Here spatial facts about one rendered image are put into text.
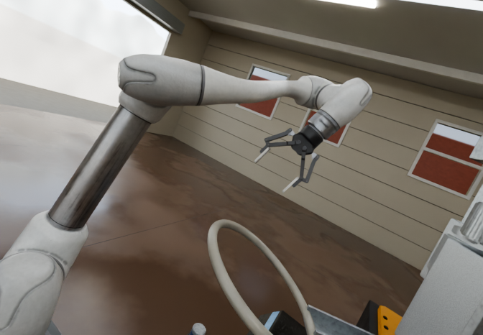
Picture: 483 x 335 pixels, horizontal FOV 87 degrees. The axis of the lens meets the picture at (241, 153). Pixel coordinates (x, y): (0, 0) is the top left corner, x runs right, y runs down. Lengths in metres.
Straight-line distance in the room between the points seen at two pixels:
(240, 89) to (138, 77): 0.24
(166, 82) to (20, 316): 0.56
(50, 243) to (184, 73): 0.57
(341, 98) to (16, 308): 0.93
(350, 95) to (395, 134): 6.44
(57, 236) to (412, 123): 7.12
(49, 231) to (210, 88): 0.58
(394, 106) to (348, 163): 1.75
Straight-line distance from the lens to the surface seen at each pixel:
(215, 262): 0.75
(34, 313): 0.76
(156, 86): 0.60
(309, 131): 0.83
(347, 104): 0.84
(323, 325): 1.13
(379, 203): 7.24
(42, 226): 0.89
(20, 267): 0.76
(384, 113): 7.34
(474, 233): 1.09
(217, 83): 0.64
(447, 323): 1.13
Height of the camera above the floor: 1.63
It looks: 8 degrees down
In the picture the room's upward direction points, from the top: 23 degrees clockwise
